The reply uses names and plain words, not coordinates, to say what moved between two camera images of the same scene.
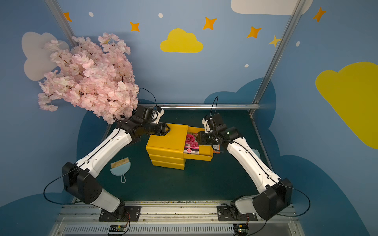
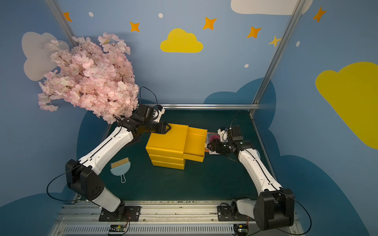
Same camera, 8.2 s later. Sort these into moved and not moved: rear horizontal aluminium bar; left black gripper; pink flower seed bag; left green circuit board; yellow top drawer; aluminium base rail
Moved: yellow top drawer; pink flower seed bag
Not moved: rear horizontal aluminium bar; aluminium base rail; left black gripper; left green circuit board
